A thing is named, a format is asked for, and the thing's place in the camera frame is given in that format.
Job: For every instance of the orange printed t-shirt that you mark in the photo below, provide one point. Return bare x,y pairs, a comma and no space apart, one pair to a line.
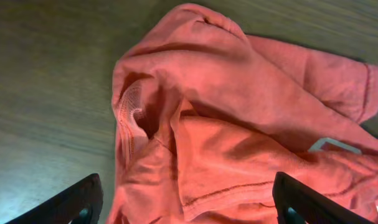
207,115

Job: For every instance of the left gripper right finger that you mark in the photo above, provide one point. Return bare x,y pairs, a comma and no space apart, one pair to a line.
297,203

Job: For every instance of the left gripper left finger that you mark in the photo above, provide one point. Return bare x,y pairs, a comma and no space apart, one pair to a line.
81,203

